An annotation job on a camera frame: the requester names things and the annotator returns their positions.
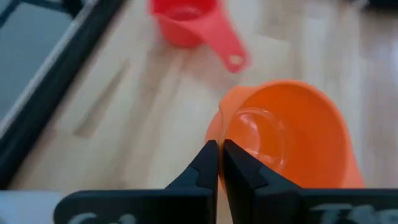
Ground pink-red plastic measuring cup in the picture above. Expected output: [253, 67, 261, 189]
[149, 0, 249, 74]

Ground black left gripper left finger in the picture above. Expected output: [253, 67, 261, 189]
[53, 139, 219, 224]

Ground black metal table frame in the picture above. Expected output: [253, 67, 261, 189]
[0, 0, 125, 189]

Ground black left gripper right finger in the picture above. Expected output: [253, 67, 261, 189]
[223, 139, 398, 224]

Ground orange plastic measuring cup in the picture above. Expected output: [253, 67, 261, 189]
[204, 79, 365, 195]

